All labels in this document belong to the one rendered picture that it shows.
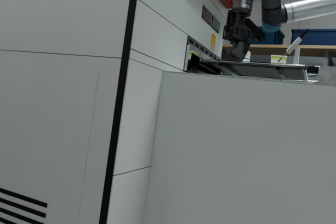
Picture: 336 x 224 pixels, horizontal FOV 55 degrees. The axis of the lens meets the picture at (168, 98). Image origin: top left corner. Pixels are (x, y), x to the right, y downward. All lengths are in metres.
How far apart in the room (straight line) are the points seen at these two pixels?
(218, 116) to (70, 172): 0.44
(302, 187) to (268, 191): 0.08
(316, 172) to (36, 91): 0.80
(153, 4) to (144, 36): 0.10
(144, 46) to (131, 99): 0.15
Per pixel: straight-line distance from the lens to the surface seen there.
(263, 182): 0.91
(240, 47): 1.27
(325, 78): 1.14
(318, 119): 0.89
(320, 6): 1.41
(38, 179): 1.01
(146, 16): 0.90
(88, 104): 0.88
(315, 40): 3.48
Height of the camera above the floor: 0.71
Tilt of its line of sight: 1 degrees up
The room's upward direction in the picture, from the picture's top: 8 degrees clockwise
